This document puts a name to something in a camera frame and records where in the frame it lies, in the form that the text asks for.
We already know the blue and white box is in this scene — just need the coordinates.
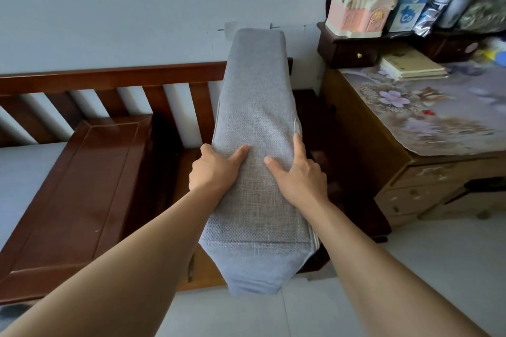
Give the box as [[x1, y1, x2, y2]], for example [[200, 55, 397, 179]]
[[387, 0, 435, 33]]

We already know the dark wooden sofa with console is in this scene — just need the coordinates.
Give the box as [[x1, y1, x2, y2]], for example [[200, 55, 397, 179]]
[[0, 57, 392, 306]]

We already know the grey cushion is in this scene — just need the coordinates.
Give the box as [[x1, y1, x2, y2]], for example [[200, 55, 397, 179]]
[[0, 141, 69, 251], [199, 27, 322, 297]]

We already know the dark wooden drawer stand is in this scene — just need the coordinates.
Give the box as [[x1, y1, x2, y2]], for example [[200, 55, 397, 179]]
[[317, 21, 489, 70]]

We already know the person's left forearm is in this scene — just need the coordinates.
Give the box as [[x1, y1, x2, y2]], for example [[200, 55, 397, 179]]
[[0, 190, 222, 337]]

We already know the yellow wooden desk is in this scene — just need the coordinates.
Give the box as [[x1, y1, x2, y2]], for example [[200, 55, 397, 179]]
[[319, 66, 506, 229]]

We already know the yellow blue small object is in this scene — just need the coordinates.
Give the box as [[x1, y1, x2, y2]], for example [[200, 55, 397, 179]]
[[483, 37, 506, 67]]

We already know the yellowish book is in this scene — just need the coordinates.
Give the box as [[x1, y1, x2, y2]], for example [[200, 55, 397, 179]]
[[379, 48, 450, 82]]

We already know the silver foil packet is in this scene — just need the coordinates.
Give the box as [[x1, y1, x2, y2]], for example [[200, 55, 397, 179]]
[[413, 0, 451, 37]]

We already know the person's right hand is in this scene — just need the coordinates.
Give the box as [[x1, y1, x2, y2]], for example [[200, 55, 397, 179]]
[[264, 133, 329, 213]]

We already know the person's right forearm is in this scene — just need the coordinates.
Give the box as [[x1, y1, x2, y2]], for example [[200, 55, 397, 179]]
[[302, 198, 491, 337]]

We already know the floral desk mat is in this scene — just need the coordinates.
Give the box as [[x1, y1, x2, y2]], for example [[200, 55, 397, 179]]
[[339, 62, 506, 156]]

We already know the person's left hand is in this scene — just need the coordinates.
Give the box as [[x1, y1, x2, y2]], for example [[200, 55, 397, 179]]
[[189, 143, 250, 196]]

